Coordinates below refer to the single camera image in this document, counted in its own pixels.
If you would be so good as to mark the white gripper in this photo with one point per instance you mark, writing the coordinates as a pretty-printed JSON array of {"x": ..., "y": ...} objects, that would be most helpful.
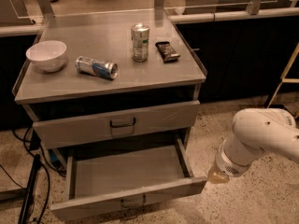
[{"x": 228, "y": 167}]

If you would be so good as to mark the grey drawer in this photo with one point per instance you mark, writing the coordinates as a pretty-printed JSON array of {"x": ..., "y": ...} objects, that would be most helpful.
[
  {"x": 124, "y": 174},
  {"x": 99, "y": 127}
]

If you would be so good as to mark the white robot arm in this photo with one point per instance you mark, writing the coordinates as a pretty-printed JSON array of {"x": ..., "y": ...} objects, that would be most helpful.
[{"x": 255, "y": 132}]

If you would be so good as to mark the grey top drawer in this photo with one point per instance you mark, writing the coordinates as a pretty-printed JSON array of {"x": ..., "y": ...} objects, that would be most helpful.
[{"x": 99, "y": 127}]

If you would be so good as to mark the grey metal drawer cabinet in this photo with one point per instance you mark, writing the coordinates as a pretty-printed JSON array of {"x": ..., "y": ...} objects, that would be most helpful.
[{"x": 106, "y": 37}]

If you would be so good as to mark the dark chocolate bar wrapper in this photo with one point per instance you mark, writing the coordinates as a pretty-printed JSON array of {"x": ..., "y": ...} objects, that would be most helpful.
[{"x": 166, "y": 51}]

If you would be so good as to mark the blue silver can lying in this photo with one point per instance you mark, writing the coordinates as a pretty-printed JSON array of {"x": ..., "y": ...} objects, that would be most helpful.
[{"x": 89, "y": 66}]

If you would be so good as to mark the silver green upright can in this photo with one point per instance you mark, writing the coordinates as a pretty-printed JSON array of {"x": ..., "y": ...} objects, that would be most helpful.
[{"x": 140, "y": 35}]

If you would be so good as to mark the black bar on floor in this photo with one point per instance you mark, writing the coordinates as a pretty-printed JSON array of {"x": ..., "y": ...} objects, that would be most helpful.
[{"x": 28, "y": 196}]

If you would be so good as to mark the white bowl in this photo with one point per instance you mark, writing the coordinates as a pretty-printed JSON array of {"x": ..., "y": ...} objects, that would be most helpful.
[{"x": 47, "y": 56}]

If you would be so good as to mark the yellow wheeled cart frame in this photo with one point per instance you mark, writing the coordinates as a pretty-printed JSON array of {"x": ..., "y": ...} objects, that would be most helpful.
[{"x": 283, "y": 78}]

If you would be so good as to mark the white horizontal rail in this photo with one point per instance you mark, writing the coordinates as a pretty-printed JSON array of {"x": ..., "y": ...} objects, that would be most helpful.
[{"x": 234, "y": 15}]

